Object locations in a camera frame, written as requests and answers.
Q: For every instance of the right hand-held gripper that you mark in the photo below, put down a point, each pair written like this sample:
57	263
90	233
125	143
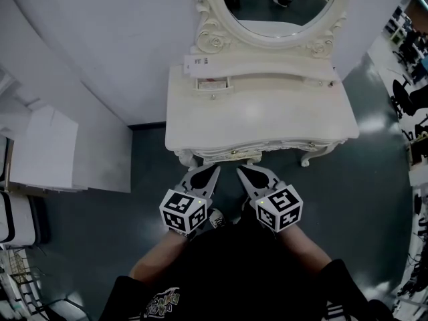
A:
279	209

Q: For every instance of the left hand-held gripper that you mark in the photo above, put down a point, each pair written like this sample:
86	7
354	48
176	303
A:
182	209

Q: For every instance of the small white vanity drawer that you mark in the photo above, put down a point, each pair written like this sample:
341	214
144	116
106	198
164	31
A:
214	89

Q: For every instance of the pale makeup box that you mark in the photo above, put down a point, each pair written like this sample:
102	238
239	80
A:
212	84

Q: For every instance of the person's left forearm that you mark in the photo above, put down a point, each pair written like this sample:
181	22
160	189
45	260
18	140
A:
157	252

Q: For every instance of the person's right forearm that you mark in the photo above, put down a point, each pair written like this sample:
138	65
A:
306	247

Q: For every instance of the carved front vanity drawer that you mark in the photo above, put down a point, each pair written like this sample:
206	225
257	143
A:
230	154

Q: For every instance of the white ornate vanity table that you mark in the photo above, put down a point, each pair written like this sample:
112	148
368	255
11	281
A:
261	115

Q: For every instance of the long white vanity drawer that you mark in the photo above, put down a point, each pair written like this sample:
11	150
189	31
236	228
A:
284	79

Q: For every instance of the person's patterned shoe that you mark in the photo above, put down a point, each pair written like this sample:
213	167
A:
217	217

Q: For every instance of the person's black clothing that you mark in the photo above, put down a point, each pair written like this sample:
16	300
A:
240	273

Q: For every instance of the white paper tag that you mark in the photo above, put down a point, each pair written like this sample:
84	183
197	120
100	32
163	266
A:
199	65

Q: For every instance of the wooden crate with clutter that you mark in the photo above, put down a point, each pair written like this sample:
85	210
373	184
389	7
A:
418	149

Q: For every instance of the black office chair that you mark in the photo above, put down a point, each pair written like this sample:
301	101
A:
406	97

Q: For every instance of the white storage box black trim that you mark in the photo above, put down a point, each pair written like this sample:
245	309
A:
15	217

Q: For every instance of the oval mirror with carved frame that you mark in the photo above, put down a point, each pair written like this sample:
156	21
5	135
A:
281	2

